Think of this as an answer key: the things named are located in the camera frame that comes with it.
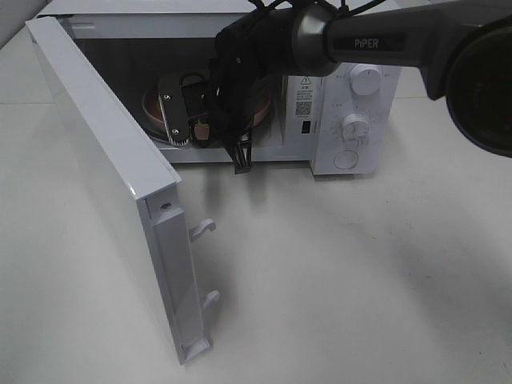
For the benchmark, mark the white microwave oven body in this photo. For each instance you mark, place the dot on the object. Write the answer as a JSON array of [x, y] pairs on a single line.
[[147, 61]]

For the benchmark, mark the white warning label sticker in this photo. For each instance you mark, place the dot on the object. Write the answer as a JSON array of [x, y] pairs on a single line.
[[305, 95]]

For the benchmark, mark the pink round plate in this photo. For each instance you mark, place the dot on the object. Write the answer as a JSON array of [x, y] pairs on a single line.
[[199, 129]]

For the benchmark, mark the white timer knob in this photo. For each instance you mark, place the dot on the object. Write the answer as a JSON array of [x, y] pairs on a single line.
[[355, 128]]

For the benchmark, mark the white microwave door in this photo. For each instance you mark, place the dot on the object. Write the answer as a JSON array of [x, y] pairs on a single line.
[[133, 186]]

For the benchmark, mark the white upper power knob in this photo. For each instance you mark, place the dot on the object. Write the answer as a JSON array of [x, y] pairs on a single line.
[[365, 79]]

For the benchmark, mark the white round door button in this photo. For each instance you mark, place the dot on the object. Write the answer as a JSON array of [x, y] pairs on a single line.
[[348, 159]]

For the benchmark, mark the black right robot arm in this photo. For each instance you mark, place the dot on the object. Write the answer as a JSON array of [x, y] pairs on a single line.
[[461, 48]]

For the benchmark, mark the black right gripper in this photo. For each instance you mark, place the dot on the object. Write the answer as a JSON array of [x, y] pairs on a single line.
[[229, 103]]

